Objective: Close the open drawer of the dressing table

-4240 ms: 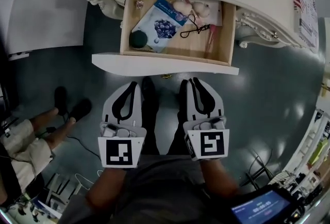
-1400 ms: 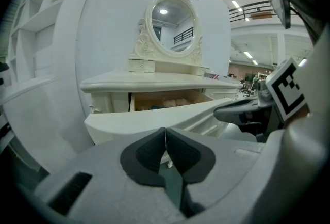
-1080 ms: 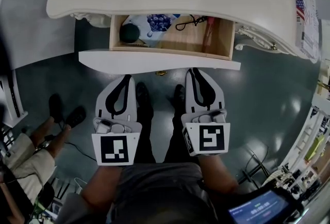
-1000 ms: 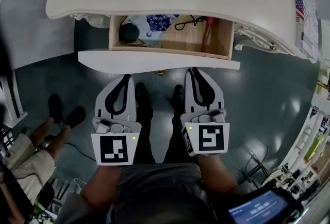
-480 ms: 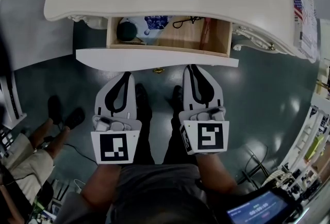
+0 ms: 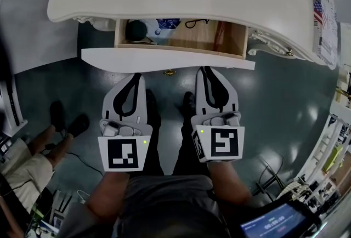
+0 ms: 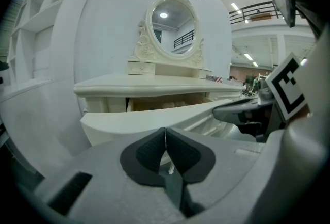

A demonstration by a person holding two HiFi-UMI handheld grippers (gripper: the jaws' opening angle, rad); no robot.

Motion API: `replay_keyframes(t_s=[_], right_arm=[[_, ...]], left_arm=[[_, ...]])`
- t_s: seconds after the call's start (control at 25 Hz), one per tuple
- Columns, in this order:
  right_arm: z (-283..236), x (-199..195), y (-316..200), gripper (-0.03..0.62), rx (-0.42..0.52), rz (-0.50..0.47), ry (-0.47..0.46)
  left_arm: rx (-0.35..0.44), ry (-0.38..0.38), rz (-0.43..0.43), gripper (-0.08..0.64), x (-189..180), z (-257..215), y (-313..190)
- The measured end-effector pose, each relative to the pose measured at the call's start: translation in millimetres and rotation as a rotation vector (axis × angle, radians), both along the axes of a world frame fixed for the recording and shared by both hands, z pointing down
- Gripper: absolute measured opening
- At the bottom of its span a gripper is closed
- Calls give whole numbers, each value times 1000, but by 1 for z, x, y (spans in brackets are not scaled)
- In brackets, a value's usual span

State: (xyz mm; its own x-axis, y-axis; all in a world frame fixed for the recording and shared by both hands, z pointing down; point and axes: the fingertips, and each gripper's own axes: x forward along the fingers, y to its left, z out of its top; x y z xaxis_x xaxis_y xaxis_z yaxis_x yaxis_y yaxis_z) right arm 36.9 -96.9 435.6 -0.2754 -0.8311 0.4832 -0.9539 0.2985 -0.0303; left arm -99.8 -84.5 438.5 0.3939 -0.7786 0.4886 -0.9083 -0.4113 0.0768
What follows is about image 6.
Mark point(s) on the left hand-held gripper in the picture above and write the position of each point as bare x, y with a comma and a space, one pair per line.
122, 154

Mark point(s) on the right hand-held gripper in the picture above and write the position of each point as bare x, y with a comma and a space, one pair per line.
222, 143

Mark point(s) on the large wooden drawer white front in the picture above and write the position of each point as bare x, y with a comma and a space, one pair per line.
164, 60

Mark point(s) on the person's right forearm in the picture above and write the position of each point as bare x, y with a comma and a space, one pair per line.
227, 182

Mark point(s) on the person's left forearm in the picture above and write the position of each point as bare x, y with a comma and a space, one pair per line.
107, 193

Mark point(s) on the person's left black shoe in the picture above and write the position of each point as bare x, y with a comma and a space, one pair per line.
151, 98

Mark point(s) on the person's black shoe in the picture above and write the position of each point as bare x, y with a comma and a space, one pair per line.
151, 98
189, 102
57, 116
79, 125

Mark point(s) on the person's right black shoe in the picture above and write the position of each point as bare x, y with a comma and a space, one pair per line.
189, 102

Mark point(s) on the person's black trousers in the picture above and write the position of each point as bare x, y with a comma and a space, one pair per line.
155, 135

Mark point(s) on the thin gold hairpin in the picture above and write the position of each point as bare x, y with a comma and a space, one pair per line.
142, 42

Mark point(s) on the dark green round compact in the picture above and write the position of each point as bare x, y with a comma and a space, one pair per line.
136, 30

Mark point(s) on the small brass knob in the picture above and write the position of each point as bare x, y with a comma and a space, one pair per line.
289, 52

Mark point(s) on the blueberry print face mask packet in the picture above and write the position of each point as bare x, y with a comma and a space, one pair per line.
167, 24

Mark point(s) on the person's grey shirt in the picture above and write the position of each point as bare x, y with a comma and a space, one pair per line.
164, 195

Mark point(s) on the white shelf unit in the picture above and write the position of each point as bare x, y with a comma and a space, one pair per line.
22, 110

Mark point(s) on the black metal stand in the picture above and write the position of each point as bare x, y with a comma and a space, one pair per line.
267, 191

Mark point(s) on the white shelf rack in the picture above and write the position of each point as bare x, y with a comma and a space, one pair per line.
325, 146

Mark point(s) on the yellow green box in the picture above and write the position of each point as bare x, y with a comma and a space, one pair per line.
333, 158

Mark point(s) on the flag cover book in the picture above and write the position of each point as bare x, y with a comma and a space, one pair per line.
319, 12

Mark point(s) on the black device with blue screen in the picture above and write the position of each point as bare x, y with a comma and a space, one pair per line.
274, 223

